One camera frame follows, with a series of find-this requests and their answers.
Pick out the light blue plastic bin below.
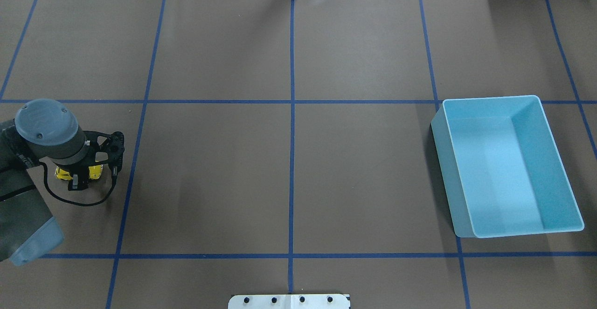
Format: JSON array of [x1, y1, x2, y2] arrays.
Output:
[[431, 95, 585, 239]]

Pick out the white mounting plate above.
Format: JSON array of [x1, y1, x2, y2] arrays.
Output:
[[228, 294, 351, 309]]

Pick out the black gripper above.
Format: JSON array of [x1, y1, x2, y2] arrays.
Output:
[[68, 131, 125, 192]]

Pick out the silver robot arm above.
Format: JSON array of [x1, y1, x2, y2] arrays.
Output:
[[0, 98, 125, 266]]

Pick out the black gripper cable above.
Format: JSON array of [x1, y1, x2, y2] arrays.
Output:
[[39, 161, 118, 206]]

